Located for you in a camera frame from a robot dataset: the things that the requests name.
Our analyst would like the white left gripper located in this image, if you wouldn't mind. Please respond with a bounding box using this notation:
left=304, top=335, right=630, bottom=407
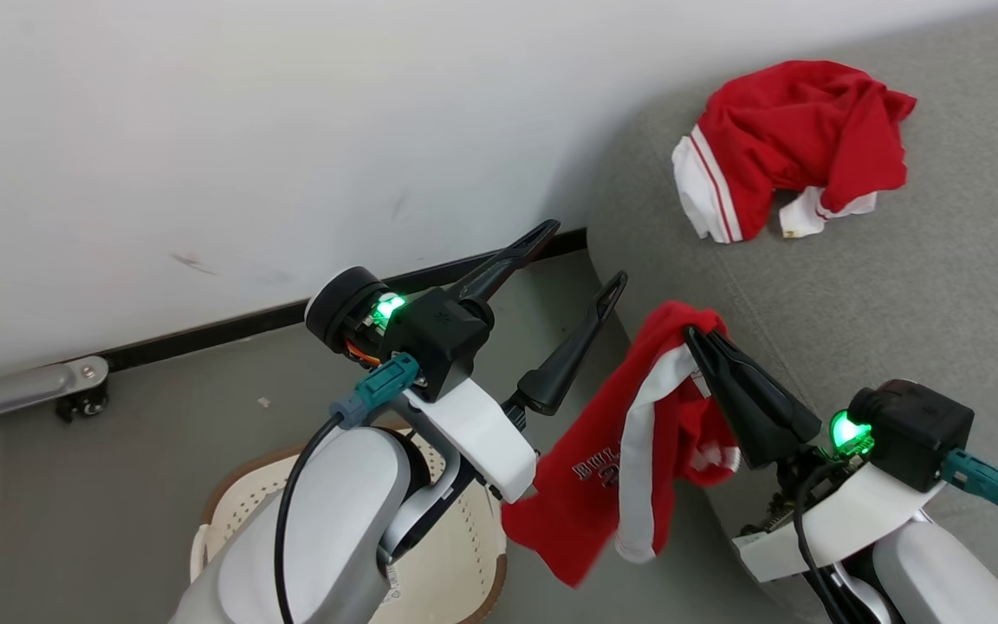
left=402, top=219, right=629, bottom=505

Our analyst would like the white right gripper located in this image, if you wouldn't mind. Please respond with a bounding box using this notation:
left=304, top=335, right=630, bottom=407
left=684, top=326, right=948, bottom=584

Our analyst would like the red garment with printed lettering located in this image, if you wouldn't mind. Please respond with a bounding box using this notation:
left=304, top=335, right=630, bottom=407
left=502, top=301, right=741, bottom=588

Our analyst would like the red garment with striped cuffs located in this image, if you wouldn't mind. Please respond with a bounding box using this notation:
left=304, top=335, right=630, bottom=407
left=672, top=59, right=917, bottom=244

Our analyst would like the beige perforated laundry basket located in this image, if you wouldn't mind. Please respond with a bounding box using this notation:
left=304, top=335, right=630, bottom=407
left=190, top=423, right=509, bottom=624

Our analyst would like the grey fabric sofa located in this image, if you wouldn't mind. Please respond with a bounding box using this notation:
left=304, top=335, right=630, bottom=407
left=586, top=0, right=998, bottom=624

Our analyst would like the black baseboard strip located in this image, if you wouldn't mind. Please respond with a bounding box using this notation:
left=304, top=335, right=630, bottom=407
left=100, top=227, right=588, bottom=374

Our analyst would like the black caster wheel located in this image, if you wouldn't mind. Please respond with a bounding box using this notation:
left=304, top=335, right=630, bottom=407
left=55, top=386, right=110, bottom=425

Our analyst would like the thin black right gripper cable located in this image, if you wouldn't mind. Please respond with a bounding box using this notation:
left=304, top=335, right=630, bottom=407
left=792, top=459, right=857, bottom=624

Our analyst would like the teal left cable plug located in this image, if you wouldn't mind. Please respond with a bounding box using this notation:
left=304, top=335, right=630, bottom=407
left=330, top=353, right=422, bottom=431

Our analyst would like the teal cable plug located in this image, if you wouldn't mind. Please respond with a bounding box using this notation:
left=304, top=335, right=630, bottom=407
left=330, top=353, right=422, bottom=431
left=941, top=448, right=998, bottom=528

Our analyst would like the teal right cable plug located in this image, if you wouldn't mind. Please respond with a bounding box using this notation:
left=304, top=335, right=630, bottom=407
left=941, top=448, right=998, bottom=528

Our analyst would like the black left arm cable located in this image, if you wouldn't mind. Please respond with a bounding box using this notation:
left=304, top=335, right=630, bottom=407
left=274, top=414, right=346, bottom=624

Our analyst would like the grey metal partition frame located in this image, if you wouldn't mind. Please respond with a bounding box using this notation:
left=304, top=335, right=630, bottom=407
left=0, top=355, right=110, bottom=432

